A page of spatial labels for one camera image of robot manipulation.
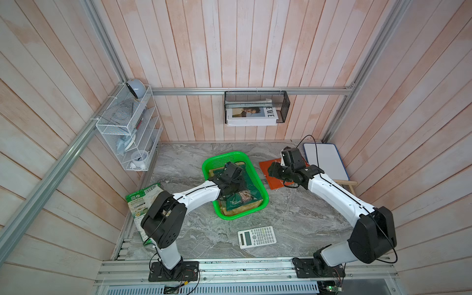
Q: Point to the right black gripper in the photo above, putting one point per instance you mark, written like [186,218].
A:
[273,170]

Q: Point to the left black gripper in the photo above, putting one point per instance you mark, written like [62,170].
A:
[241,182]

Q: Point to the dark green Real chips bag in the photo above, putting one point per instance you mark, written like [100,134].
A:
[250,191]

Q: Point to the tan kettle chips bag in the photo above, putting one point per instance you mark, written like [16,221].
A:
[235,205]

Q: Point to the light green white chips bag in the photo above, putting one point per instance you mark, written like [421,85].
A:
[139,203]

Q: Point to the tan olive chips bag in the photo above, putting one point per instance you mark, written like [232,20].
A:
[217,171]

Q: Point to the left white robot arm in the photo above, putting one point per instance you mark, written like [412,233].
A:
[163,222]

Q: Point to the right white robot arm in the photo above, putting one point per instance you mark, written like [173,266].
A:
[373,232]

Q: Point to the green plastic basket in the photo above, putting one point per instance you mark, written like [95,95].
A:
[236,156]

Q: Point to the blue framed whiteboard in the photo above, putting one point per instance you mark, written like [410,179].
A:
[326,157]

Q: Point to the small wooden easel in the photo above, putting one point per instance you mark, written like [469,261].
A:
[351,185]

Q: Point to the white calculator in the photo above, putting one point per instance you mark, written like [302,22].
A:
[257,237]

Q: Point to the white book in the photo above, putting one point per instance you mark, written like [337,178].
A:
[251,114]

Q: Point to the white cup in rack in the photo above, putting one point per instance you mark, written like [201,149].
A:
[139,159]

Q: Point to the grey round speaker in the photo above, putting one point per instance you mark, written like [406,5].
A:
[136,88]

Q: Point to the black mesh wall basket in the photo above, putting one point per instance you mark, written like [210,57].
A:
[279,98]

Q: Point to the white wire wall rack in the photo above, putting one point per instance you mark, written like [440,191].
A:
[127,124]

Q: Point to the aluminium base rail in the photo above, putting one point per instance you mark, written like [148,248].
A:
[246,276]

